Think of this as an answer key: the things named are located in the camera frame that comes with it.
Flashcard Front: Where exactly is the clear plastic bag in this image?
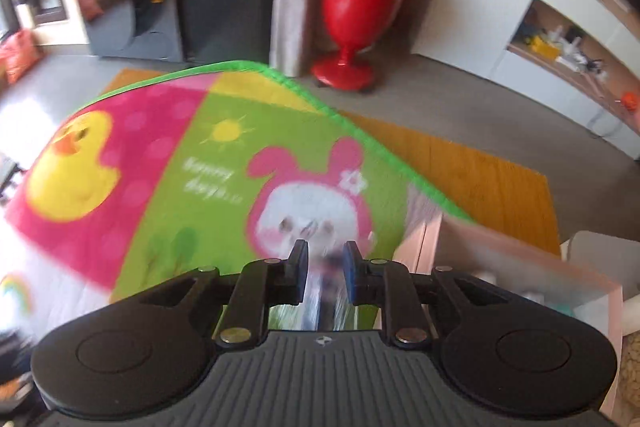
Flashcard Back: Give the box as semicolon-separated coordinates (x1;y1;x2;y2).
266;252;386;334

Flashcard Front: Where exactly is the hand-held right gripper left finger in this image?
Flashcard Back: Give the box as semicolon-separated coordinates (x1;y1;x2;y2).
107;239;310;349

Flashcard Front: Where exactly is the red plastic bag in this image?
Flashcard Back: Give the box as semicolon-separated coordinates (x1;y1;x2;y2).
0;29;44;84
75;0;104;22

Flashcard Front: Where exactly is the pink cardboard box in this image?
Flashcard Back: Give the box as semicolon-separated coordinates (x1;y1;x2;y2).
402;207;626;415

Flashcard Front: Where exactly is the colourful cartoon printed mat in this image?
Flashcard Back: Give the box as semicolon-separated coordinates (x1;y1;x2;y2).
0;59;476;343

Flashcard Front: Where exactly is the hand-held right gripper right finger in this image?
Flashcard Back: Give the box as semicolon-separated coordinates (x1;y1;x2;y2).
343;239;538;349

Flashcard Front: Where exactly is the glass jar of nuts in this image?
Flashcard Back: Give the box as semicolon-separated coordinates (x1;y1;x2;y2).
620;332;640;408

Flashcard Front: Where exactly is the yellow shelf box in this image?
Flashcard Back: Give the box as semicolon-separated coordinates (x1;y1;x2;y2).
529;34;562;58

